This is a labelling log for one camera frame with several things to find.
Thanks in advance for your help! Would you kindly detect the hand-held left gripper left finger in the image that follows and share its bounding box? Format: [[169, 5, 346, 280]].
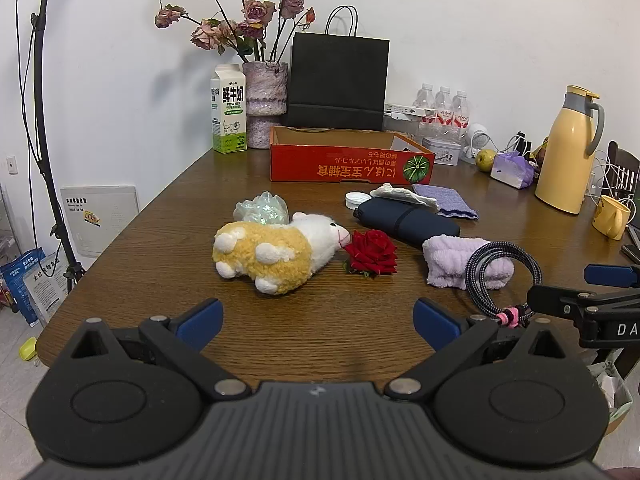
[[72, 298, 252, 401]]

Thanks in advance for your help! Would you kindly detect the red rose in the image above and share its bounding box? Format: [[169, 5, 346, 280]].
[[343, 229, 399, 278]]

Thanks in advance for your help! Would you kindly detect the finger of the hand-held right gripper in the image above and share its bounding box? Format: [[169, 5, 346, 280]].
[[584, 263, 640, 289], [527, 284, 640, 322]]

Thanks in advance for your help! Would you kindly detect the white charging cable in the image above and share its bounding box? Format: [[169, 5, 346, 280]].
[[502, 132, 632, 206]]

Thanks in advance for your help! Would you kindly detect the yellow white plush sheep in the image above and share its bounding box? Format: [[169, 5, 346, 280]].
[[212, 212, 351, 296]]

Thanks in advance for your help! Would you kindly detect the yellow mug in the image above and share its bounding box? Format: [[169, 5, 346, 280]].
[[593, 195, 632, 241]]

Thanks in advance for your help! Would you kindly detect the small white fan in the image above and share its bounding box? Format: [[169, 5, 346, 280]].
[[467, 123, 493, 161]]

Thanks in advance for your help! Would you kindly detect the navy blue pouch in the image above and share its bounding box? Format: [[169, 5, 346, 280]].
[[352, 197, 461, 248]]

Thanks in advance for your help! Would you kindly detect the yellow thermos jug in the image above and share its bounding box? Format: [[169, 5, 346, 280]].
[[534, 85, 606, 215]]

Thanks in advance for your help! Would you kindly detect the dried rose bouquet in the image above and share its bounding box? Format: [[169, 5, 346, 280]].
[[154, 0, 317, 63]]

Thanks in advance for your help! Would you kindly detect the lavender fluffy towel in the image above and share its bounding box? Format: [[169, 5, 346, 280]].
[[422, 235, 516, 292]]

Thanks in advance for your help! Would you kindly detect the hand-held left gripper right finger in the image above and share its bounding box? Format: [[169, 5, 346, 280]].
[[384, 297, 576, 401]]

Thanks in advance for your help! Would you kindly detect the purple textured vase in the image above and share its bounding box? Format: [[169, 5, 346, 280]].
[[242, 61, 289, 150]]

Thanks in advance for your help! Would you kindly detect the iridescent plastic bag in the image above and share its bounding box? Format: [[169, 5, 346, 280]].
[[233, 191, 292, 225]]

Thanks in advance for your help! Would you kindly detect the purple tissue pack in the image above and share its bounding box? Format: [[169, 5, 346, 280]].
[[490, 151, 536, 189]]

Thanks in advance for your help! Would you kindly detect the black braided cable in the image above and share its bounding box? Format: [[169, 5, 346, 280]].
[[465, 241, 544, 328]]

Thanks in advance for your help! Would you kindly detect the brown cardboard bin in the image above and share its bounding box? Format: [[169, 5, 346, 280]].
[[587, 347, 635, 436]]

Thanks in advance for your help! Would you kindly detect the clear container with white lid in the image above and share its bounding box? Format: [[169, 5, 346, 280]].
[[383, 103, 439, 137]]

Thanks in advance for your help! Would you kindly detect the blue printed bag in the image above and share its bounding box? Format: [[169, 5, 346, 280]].
[[0, 248, 47, 328]]

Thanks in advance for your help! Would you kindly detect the white printed bag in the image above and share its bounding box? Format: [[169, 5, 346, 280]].
[[22, 262, 68, 323]]

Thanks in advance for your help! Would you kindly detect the red cardboard box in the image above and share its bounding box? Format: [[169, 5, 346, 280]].
[[269, 126, 436, 184]]

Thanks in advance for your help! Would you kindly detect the white tin box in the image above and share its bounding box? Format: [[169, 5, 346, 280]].
[[421, 136, 462, 166]]

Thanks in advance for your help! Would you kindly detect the clear water bottle red label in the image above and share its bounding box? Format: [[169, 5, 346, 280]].
[[451, 90, 472, 143], [413, 83, 437, 137], [433, 86, 455, 138]]

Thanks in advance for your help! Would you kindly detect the black paper bag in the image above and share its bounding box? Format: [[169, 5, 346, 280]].
[[284, 5, 391, 132]]

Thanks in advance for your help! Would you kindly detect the dark wooden chair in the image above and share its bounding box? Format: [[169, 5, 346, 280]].
[[607, 141, 640, 231]]

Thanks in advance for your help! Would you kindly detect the white green milk carton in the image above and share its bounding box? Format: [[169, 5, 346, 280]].
[[209, 64, 248, 154]]

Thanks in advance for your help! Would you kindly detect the purple knitted cloth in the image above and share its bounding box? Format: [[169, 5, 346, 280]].
[[412, 183, 480, 221]]

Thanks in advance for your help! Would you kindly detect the black lamp stand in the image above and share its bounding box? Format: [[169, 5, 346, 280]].
[[15, 0, 87, 313]]

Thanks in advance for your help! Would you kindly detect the white tissue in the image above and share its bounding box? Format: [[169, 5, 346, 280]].
[[370, 184, 440, 211]]

